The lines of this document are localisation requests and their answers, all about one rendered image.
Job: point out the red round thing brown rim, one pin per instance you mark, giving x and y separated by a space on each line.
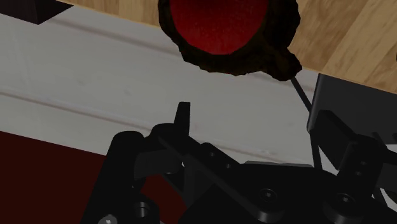
217 24

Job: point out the white panelled furniture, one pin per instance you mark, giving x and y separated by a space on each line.
93 77

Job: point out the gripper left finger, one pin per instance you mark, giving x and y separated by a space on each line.
124 173

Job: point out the dark grey flat box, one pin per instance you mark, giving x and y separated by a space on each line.
356 99

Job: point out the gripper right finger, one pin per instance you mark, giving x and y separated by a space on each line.
359 167

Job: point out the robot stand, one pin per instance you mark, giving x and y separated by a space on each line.
28 9

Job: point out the thin black rod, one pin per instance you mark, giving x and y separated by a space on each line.
301 96

